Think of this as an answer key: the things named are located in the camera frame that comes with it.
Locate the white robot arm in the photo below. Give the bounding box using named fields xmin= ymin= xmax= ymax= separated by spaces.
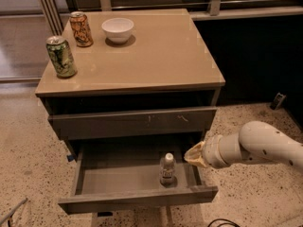
xmin=184 ymin=121 xmax=303 ymax=172

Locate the orange soda can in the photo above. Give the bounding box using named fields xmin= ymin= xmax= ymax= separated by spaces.
xmin=69 ymin=11 xmax=94 ymax=47

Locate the black cable on floor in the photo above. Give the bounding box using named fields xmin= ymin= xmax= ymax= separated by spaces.
xmin=206 ymin=218 xmax=241 ymax=227

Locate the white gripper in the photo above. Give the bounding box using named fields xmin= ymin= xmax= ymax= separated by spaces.
xmin=185 ymin=135 xmax=228 ymax=168

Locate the green soda can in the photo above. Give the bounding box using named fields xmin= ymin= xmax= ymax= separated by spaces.
xmin=46 ymin=36 xmax=77 ymax=78

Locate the beige top drawer cabinet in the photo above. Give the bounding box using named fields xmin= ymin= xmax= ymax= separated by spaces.
xmin=36 ymin=9 xmax=225 ymax=156

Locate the open grey middle drawer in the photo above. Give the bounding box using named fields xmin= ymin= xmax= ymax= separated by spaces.
xmin=59 ymin=143 xmax=218 ymax=214

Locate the closed grey top drawer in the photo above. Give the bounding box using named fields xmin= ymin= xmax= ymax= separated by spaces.
xmin=48 ymin=107 xmax=217 ymax=140

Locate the small black floor object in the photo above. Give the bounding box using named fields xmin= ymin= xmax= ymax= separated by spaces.
xmin=270 ymin=93 xmax=286 ymax=110

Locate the clear plastic bottle white cap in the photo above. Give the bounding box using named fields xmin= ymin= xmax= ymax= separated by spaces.
xmin=159 ymin=152 xmax=175 ymax=185

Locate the white ceramic bowl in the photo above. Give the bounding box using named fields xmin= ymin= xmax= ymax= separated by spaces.
xmin=101 ymin=18 xmax=134 ymax=44

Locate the grey metal rod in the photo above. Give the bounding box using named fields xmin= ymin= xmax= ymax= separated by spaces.
xmin=0 ymin=198 xmax=28 ymax=227

